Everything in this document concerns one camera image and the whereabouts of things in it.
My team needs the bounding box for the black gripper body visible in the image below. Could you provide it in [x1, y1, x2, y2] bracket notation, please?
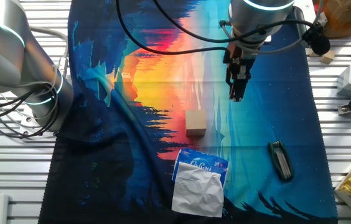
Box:
[223, 42, 257, 83]

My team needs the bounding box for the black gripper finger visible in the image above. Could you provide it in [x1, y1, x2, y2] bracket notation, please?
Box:
[233, 72, 247, 103]
[226, 70, 236, 101]

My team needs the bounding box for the pale wooden block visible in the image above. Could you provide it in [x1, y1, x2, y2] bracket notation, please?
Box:
[185, 109, 208, 138]

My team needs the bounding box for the grey emergency stop button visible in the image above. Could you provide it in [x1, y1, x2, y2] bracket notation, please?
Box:
[314, 11, 329, 28]

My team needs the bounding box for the blue tissue pack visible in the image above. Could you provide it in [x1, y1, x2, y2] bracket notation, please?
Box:
[171, 148, 230, 218]

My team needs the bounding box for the brown cardboard box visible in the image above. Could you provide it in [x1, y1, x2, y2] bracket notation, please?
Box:
[320, 0, 351, 39]

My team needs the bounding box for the colourful sunset print mat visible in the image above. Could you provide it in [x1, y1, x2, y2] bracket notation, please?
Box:
[37, 0, 339, 224]

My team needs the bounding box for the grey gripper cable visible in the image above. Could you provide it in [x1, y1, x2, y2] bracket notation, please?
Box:
[220, 0, 325, 56]

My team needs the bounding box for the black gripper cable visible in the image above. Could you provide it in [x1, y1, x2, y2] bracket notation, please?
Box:
[115, 0, 230, 56]
[152, 0, 319, 44]

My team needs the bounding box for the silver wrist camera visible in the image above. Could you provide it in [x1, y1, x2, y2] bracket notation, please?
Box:
[291, 0, 312, 49]

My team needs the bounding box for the black camera plug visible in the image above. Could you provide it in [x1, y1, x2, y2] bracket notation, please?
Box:
[301, 26, 332, 56]

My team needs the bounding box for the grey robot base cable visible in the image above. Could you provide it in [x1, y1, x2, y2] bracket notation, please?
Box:
[30, 26, 70, 78]

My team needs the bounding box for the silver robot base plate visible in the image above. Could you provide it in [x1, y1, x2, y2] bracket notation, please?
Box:
[19, 104, 59, 138]

